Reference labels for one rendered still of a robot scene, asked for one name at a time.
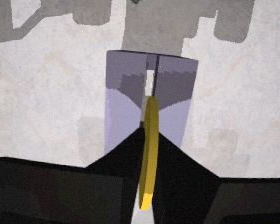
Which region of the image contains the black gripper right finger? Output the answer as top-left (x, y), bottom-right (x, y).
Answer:
top-left (152, 132), bottom-right (280, 224)

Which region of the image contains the thin gold coin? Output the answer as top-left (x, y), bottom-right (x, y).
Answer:
top-left (139, 96), bottom-right (159, 210)

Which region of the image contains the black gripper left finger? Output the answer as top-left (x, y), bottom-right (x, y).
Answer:
top-left (0, 128), bottom-right (145, 224)

